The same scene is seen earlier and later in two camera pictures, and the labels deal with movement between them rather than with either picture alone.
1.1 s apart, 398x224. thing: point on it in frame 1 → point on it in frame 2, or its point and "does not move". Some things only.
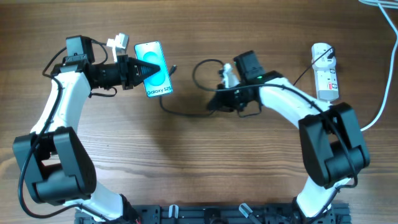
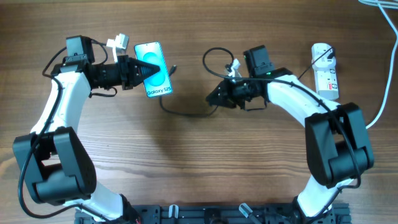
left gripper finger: x=138 y=70 does not move
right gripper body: x=242 y=98 does not move
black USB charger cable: x=174 y=68 → x=173 y=69
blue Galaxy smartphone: x=159 y=83 does not move
